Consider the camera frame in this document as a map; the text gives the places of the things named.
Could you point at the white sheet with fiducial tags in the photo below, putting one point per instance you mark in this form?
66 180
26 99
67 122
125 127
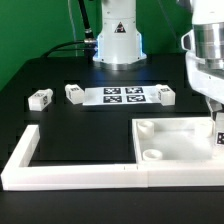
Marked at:
120 95

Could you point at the white U-shaped obstacle fence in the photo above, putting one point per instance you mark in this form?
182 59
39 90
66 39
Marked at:
152 171

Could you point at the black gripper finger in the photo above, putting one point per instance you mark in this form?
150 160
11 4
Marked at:
213 106

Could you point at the white square tabletop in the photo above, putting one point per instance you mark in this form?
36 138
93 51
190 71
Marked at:
175 139

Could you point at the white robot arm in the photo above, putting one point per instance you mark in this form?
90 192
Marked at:
119 45

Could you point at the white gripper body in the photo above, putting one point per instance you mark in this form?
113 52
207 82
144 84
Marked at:
208 82

